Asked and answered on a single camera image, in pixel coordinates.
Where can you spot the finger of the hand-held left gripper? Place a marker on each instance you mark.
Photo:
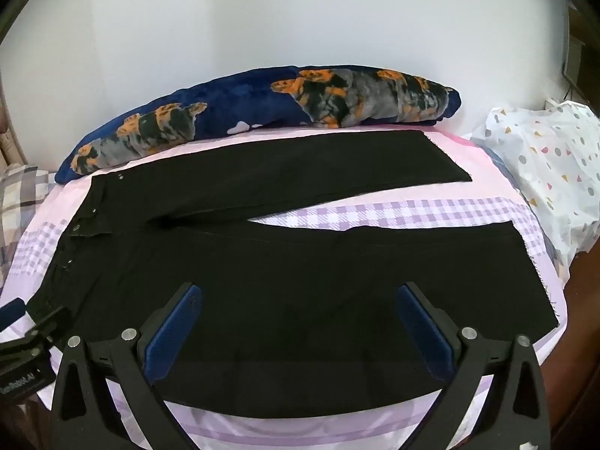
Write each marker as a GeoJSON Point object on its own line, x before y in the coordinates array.
{"type": "Point", "coordinates": [13, 310]}
{"type": "Point", "coordinates": [47, 324]}

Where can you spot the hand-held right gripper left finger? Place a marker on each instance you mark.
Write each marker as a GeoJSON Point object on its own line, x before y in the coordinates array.
{"type": "Point", "coordinates": [172, 333]}

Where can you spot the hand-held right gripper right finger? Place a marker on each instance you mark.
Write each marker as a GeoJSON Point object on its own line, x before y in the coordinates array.
{"type": "Point", "coordinates": [425, 335]}

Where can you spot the black pants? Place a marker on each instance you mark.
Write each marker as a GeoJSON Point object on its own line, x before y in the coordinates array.
{"type": "Point", "coordinates": [281, 290]}

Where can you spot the grey brown plaid pillow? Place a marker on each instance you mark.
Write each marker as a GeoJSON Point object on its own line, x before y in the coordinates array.
{"type": "Point", "coordinates": [18, 197]}

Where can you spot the pink purple checked bed sheet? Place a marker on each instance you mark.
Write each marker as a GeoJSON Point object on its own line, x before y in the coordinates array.
{"type": "Point", "coordinates": [328, 211]}

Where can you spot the light wooden headboard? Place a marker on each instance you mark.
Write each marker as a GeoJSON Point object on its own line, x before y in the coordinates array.
{"type": "Point", "coordinates": [5, 140]}

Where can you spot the white dotted pillow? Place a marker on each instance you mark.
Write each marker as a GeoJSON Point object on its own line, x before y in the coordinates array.
{"type": "Point", "coordinates": [553, 164]}

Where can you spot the blue orange printed blanket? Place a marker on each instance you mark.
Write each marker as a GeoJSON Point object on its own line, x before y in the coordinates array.
{"type": "Point", "coordinates": [243, 98]}

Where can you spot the brown wooden furniture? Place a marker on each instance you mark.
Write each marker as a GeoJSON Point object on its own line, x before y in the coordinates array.
{"type": "Point", "coordinates": [581, 56]}

